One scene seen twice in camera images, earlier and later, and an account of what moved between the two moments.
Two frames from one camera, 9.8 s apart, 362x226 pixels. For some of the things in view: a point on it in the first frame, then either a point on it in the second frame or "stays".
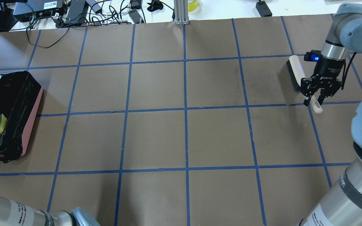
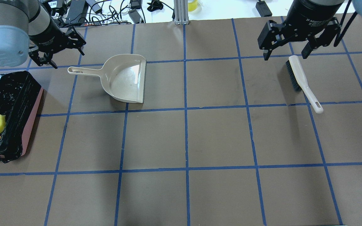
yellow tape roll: x=192 y=5 stays
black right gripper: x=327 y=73 → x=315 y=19
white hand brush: x=297 y=73 stays
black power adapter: x=263 y=9 stays
